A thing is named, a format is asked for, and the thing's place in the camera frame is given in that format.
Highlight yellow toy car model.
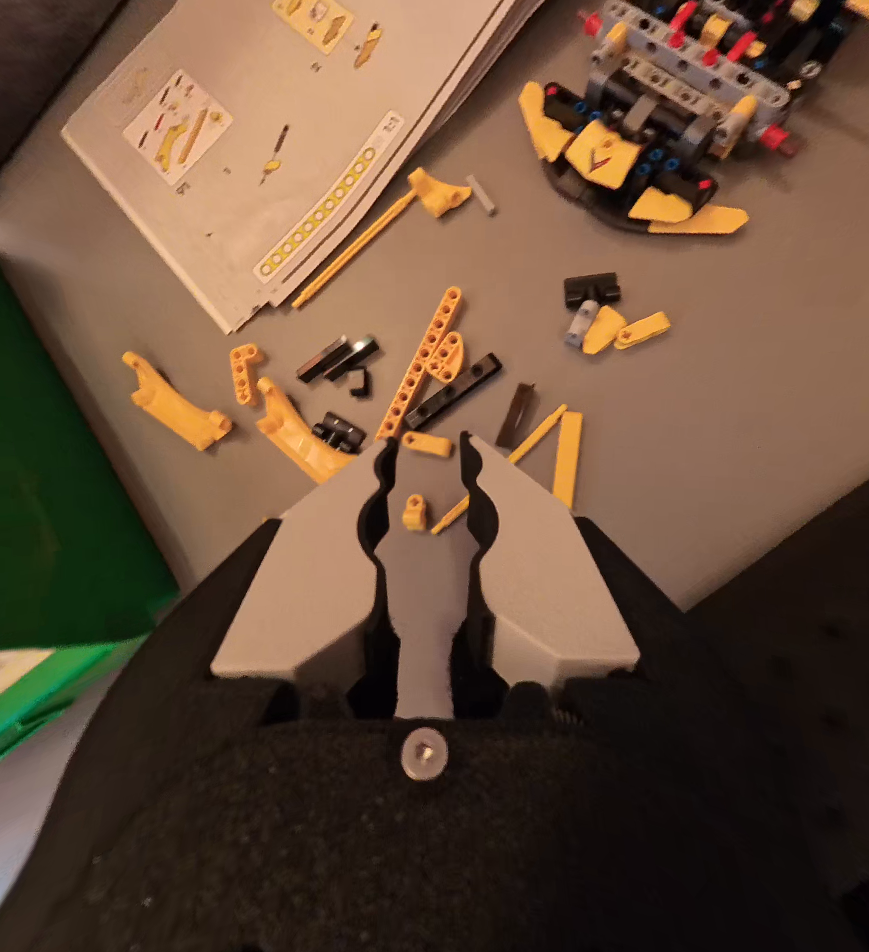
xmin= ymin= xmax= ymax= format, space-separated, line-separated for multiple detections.
xmin=518 ymin=0 xmax=869 ymax=232

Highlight yellow pointed flat piece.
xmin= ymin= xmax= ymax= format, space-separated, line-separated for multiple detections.
xmin=646 ymin=204 xmax=750 ymax=238

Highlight black toy connector block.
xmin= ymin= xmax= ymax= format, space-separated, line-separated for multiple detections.
xmin=563 ymin=271 xmax=623 ymax=311

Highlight green storage bin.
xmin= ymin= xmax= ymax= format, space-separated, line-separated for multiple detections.
xmin=0 ymin=237 xmax=182 ymax=789

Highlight yellow thin toy strip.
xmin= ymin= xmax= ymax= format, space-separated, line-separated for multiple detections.
xmin=290 ymin=189 xmax=416 ymax=309

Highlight black long toy beam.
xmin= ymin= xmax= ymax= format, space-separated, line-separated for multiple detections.
xmin=403 ymin=353 xmax=504 ymax=434

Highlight scattered yellow toy pieces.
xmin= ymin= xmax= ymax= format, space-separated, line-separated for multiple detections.
xmin=122 ymin=167 xmax=673 ymax=536

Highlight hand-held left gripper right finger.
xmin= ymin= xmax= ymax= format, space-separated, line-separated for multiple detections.
xmin=460 ymin=431 xmax=641 ymax=693

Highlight dark brown flat toy piece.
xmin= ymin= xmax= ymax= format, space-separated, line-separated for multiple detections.
xmin=494 ymin=381 xmax=537 ymax=452

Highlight pale blue grey toy pin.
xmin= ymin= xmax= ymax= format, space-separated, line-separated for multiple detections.
xmin=564 ymin=301 xmax=599 ymax=351

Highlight dark toy box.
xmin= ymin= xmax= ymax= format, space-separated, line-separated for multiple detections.
xmin=0 ymin=0 xmax=126 ymax=205

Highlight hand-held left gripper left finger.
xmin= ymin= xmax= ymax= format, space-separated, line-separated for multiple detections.
xmin=211 ymin=437 xmax=400 ymax=700

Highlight instruction booklet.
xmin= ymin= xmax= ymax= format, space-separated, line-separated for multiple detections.
xmin=61 ymin=0 xmax=547 ymax=336

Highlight dark perforated pad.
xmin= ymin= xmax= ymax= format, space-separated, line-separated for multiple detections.
xmin=683 ymin=454 xmax=869 ymax=893

